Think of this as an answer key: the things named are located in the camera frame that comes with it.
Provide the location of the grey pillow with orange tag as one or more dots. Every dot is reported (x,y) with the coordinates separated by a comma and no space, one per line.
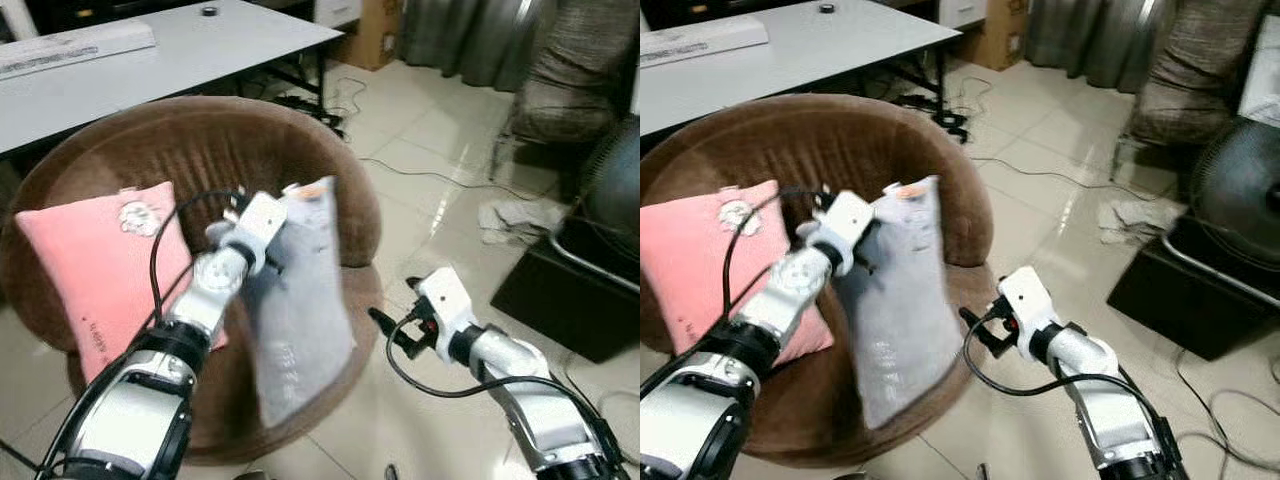
(895,330)
(295,320)

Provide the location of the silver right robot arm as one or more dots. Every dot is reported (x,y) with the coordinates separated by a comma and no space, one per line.
(540,400)
(1110,400)

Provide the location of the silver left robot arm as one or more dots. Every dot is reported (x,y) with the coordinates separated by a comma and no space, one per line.
(700,410)
(140,400)

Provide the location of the brown round sofa chair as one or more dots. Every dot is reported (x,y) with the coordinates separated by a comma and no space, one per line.
(820,145)
(200,150)

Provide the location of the pink pillow with flower print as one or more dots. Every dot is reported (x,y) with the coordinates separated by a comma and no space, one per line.
(690,260)
(90,260)

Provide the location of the black floor fan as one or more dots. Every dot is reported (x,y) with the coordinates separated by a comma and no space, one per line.
(1240,195)
(618,190)

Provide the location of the crumpled grey cloth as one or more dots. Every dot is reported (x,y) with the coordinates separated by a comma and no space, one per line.
(1135,220)
(515,220)

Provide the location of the black box cabinet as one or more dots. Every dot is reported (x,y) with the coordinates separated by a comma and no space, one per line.
(1180,300)
(560,300)

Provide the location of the black power strip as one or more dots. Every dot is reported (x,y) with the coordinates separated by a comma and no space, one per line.
(950,120)

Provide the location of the white table with black legs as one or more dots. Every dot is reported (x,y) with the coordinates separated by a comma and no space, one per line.
(840,50)
(200,60)

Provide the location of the brown cardboard box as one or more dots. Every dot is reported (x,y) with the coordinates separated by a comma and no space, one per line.
(372,35)
(1000,35)

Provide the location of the grey curtain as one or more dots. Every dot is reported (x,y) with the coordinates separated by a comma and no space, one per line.
(460,40)
(1090,40)

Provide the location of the white drawer cabinet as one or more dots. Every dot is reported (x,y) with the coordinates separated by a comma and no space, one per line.
(963,10)
(338,10)

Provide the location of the grey fabric covered chair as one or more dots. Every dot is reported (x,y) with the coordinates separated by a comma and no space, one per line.
(580,70)
(1200,70)

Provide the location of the long white carton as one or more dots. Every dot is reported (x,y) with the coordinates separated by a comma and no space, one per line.
(700,40)
(70,48)

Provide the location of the white flat board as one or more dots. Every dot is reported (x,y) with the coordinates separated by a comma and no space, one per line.
(1262,85)

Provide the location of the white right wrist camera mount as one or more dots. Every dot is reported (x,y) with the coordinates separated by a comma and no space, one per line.
(1025,298)
(448,300)

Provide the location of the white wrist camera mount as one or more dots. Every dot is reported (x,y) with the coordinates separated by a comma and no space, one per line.
(448,300)
(260,218)
(1025,298)
(845,222)

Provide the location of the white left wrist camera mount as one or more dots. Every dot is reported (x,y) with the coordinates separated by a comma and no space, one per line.
(260,218)
(845,222)

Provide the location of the grey metal tube frame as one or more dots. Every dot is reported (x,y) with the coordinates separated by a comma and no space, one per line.
(1210,270)
(590,265)

